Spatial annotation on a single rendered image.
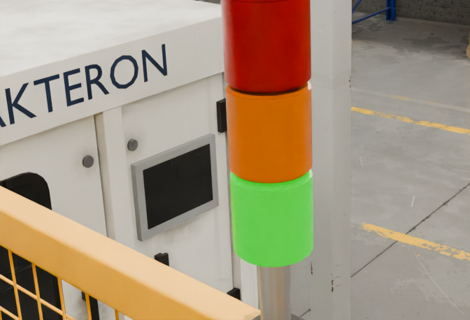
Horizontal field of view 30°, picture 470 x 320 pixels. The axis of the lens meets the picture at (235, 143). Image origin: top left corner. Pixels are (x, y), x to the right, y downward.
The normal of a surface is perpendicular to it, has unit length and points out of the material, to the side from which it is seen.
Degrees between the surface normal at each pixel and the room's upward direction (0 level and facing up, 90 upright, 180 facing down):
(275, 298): 90
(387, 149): 0
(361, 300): 0
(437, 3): 90
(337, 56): 90
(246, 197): 90
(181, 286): 0
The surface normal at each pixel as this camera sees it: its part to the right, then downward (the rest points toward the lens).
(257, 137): -0.37, 0.35
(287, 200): 0.39, 0.32
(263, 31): -0.12, 0.37
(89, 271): -0.70, 0.29
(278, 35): 0.14, 0.36
